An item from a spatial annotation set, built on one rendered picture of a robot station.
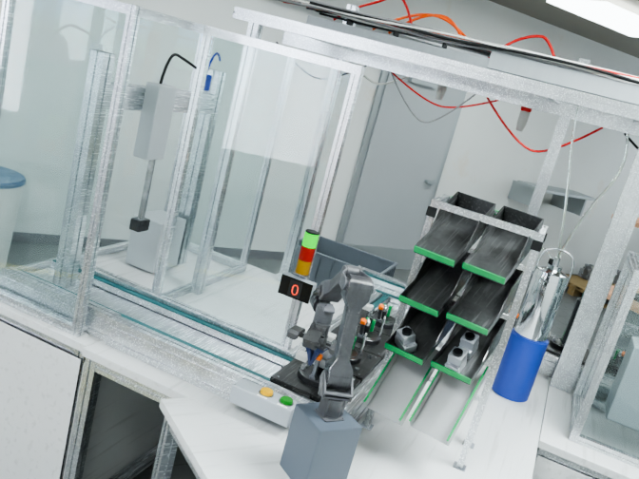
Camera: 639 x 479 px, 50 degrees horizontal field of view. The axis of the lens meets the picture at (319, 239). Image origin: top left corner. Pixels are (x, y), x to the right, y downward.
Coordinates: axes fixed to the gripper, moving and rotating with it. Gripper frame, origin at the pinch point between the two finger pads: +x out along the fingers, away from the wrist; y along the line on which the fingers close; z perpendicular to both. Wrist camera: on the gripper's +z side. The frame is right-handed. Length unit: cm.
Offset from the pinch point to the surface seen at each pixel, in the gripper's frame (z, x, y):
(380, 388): -8.2, 5.2, 22.2
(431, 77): -115, -93, -15
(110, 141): 9, -47, -82
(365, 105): -463, -58, -152
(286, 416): 12.9, 16.0, 1.0
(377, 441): -9.6, 23.6, 26.2
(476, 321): -7, -27, 44
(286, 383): -0.2, 12.6, -6.0
